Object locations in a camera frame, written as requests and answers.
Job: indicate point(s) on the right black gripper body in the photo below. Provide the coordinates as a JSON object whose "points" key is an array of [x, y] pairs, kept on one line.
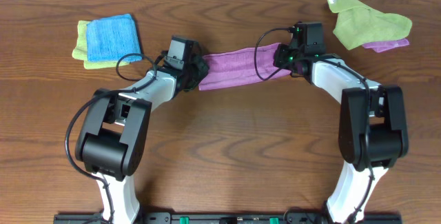
{"points": [[286, 58]]}

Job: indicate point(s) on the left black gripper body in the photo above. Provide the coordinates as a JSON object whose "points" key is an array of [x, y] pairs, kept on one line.
{"points": [[198, 68]]}

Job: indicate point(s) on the purple microfiber cloth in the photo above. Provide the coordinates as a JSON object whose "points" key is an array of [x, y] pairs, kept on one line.
{"points": [[236, 68]]}

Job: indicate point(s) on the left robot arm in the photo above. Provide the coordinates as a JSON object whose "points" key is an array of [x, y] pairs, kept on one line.
{"points": [[113, 135]]}

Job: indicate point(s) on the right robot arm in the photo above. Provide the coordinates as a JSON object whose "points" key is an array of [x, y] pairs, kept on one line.
{"points": [[372, 132]]}

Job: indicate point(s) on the green crumpled cloth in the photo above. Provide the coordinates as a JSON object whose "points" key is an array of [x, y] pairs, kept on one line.
{"points": [[358, 24]]}

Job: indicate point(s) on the green folded cloth under blue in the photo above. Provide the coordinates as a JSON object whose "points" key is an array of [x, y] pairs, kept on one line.
{"points": [[80, 52]]}

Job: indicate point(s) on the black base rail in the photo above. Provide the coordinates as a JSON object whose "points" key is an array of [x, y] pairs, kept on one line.
{"points": [[288, 218]]}

